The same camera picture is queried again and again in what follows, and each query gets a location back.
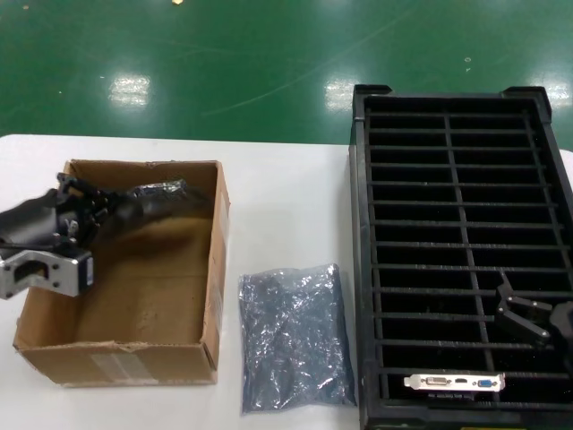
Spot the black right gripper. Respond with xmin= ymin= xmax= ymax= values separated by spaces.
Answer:
xmin=493 ymin=271 xmax=573 ymax=350

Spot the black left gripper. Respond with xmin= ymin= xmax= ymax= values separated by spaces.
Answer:
xmin=0 ymin=173 xmax=118 ymax=250

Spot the dark antistatic bubble bag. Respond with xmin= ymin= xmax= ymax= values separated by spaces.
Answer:
xmin=98 ymin=176 xmax=211 ymax=252

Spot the brown cardboard box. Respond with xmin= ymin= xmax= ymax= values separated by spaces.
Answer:
xmin=12 ymin=157 xmax=232 ymax=387

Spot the black slotted plastic container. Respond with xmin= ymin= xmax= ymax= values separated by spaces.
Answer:
xmin=347 ymin=83 xmax=573 ymax=430

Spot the crumpled grey antistatic bag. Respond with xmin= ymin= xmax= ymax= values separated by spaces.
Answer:
xmin=236 ymin=262 xmax=357 ymax=416

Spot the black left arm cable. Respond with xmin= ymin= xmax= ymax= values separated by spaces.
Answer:
xmin=0 ymin=241 xmax=64 ymax=250

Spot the graphics card with silver bracket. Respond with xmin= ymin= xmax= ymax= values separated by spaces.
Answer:
xmin=402 ymin=372 xmax=507 ymax=402

